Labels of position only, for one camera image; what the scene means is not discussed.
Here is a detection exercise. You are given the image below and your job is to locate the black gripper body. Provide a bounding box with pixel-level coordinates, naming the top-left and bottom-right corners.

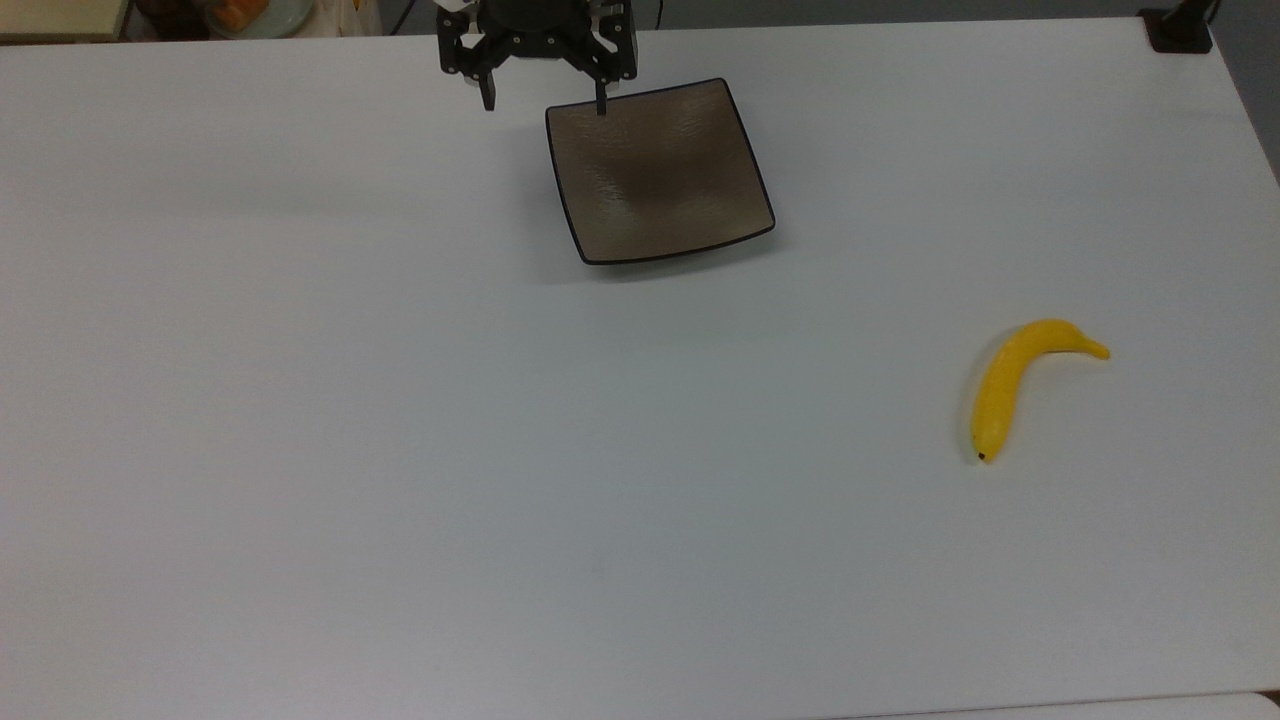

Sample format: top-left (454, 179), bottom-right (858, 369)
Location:
top-left (435, 0), bottom-right (639, 84)

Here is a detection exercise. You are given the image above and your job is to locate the yellow banana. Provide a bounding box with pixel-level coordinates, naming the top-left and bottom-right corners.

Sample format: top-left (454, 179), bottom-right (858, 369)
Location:
top-left (970, 318), bottom-right (1112, 464)

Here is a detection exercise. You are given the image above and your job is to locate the square brown ceramic plate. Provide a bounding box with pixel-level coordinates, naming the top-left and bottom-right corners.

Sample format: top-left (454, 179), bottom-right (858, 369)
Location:
top-left (544, 77), bottom-right (777, 267)

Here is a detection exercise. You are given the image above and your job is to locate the pale plate with orange food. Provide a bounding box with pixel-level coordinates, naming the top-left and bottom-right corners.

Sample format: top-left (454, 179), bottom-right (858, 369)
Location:
top-left (205, 0), bottom-right (317, 40)

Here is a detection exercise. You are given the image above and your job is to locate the white plastic bag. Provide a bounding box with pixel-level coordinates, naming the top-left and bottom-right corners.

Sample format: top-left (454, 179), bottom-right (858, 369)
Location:
top-left (315, 0), bottom-right (387, 38)

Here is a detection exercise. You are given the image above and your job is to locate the wooden board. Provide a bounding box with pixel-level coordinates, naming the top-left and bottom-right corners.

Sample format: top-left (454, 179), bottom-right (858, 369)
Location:
top-left (0, 0), bottom-right (132, 44)

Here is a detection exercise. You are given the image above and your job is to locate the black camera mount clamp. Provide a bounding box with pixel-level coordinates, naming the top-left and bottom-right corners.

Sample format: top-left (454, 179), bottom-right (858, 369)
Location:
top-left (1138, 0), bottom-right (1221, 54)

